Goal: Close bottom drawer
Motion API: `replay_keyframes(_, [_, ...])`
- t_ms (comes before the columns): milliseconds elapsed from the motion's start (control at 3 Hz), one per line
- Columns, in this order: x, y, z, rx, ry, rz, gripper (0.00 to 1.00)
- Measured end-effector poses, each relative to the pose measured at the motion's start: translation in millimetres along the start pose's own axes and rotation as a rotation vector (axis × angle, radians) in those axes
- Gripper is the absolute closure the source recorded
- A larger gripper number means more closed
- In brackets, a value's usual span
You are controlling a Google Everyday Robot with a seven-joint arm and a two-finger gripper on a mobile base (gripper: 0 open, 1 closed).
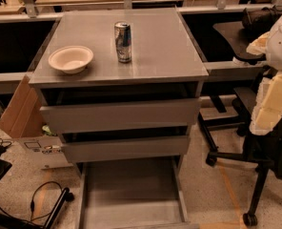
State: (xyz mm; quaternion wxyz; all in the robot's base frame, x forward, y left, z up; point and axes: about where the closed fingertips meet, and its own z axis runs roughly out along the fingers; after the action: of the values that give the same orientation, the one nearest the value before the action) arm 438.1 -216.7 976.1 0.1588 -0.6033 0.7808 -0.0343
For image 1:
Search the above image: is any grey bottom drawer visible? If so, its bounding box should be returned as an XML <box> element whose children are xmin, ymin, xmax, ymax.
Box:
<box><xmin>75</xmin><ymin>157</ymin><xmax>200</xmax><ymax>229</ymax></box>

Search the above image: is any grey drawer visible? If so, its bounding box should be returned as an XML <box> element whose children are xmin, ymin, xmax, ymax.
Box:
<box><xmin>75</xmin><ymin>157</ymin><xmax>200</xmax><ymax>229</ymax></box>
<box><xmin>62</xmin><ymin>135</ymin><xmax>190</xmax><ymax>163</ymax></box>
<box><xmin>40</xmin><ymin>98</ymin><xmax>200</xmax><ymax>133</ymax></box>

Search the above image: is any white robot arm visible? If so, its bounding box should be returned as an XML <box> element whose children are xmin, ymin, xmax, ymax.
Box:
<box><xmin>247</xmin><ymin>15</ymin><xmax>282</xmax><ymax>135</ymax></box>

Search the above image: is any grey drawer cabinet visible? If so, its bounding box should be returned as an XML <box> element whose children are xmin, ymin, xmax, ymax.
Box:
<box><xmin>29</xmin><ymin>7</ymin><xmax>210</xmax><ymax>177</ymax></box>

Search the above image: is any grey top drawer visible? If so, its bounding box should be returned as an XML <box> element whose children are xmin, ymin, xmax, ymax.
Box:
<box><xmin>40</xmin><ymin>98</ymin><xmax>200</xmax><ymax>133</ymax></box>

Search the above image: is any grey middle drawer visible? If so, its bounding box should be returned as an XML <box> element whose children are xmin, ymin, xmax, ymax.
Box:
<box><xmin>62</xmin><ymin>135</ymin><xmax>190</xmax><ymax>163</ymax></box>

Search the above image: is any silver blue drink can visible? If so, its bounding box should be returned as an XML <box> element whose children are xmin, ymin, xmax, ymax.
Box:
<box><xmin>114</xmin><ymin>21</ymin><xmax>131</xmax><ymax>63</ymax></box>

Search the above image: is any white paper bowl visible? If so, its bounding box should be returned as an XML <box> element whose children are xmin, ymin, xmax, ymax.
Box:
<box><xmin>48</xmin><ymin>46</ymin><xmax>93</xmax><ymax>74</ymax></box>

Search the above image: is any brown cardboard box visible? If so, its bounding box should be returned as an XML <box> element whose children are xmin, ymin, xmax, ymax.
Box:
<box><xmin>0</xmin><ymin>76</ymin><xmax>71</xmax><ymax>169</ymax></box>

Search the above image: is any black side table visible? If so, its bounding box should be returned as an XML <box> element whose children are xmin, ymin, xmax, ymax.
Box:
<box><xmin>213</xmin><ymin>21</ymin><xmax>266</xmax><ymax>65</ymax></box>

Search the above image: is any black office chair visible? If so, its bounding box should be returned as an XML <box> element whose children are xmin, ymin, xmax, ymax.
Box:
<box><xmin>197</xmin><ymin>64</ymin><xmax>282</xmax><ymax>227</ymax></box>

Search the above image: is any black headset device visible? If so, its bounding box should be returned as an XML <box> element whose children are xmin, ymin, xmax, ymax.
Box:
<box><xmin>242</xmin><ymin>7</ymin><xmax>282</xmax><ymax>33</ymax></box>

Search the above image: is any black stand base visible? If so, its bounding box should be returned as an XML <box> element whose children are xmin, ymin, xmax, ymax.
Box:
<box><xmin>0</xmin><ymin>144</ymin><xmax>74</xmax><ymax>229</ymax></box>

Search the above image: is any black cable on floor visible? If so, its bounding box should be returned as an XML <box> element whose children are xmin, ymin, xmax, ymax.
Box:
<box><xmin>0</xmin><ymin>180</ymin><xmax>64</xmax><ymax>227</ymax></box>

